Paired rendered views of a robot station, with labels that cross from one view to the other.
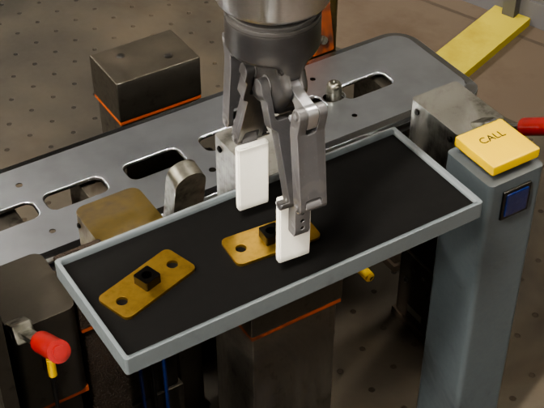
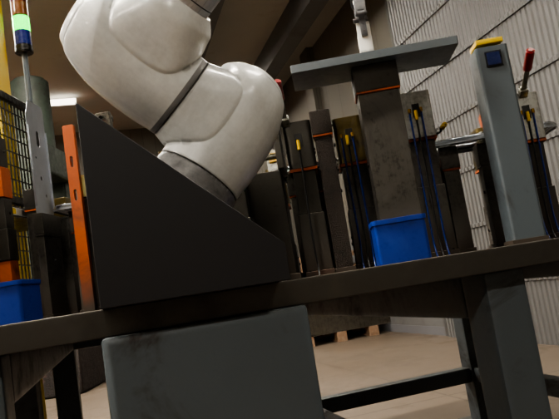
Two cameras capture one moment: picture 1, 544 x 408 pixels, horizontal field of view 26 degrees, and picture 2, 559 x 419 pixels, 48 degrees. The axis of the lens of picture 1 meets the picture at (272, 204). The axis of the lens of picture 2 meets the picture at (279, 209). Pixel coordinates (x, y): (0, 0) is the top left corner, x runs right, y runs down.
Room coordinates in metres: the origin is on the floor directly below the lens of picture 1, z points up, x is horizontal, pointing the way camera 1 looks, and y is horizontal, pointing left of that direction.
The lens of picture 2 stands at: (-0.50, -0.62, 0.70)
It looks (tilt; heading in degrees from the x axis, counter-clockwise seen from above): 7 degrees up; 36
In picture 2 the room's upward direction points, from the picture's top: 9 degrees counter-clockwise
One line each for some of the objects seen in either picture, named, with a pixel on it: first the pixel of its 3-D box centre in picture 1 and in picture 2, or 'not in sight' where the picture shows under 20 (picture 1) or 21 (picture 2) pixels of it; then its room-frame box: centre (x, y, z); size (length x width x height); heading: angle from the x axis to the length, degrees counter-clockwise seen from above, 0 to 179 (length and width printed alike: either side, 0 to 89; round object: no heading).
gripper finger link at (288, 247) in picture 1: (293, 226); (364, 37); (0.75, -0.02, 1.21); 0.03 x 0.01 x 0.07; 117
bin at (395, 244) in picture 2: not in sight; (399, 240); (0.69, -0.04, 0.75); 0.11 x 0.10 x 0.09; 122
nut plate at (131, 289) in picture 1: (147, 279); not in sight; (0.72, 0.11, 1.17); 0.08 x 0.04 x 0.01; 139
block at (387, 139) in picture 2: (274, 405); (389, 163); (0.79, 0.00, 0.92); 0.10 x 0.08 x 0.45; 122
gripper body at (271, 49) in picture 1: (272, 53); not in sight; (0.78, 0.00, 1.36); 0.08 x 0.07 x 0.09; 27
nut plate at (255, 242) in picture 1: (270, 235); not in sight; (0.78, 0.00, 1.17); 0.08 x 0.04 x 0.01; 118
